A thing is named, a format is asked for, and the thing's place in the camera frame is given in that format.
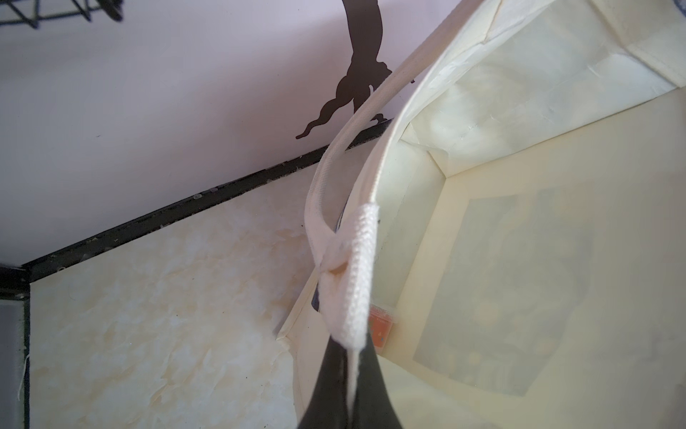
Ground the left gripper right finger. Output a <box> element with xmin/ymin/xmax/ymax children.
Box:
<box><xmin>350</xmin><ymin>334</ymin><xmax>402</xmax><ymax>429</ymax></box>

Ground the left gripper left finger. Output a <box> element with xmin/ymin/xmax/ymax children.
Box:
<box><xmin>298</xmin><ymin>338</ymin><xmax>348</xmax><ymax>429</ymax></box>

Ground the cream canvas tote bag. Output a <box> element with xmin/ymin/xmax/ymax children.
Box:
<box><xmin>280</xmin><ymin>1</ymin><xmax>685</xmax><ymax>428</ymax></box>

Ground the small orange packet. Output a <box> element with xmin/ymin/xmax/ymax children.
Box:
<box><xmin>368</xmin><ymin>305</ymin><xmax>394</xmax><ymax>353</ymax></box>

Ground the black wire wall basket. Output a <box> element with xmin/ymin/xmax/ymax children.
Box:
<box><xmin>1</xmin><ymin>0</ymin><xmax>124</xmax><ymax>30</ymax></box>

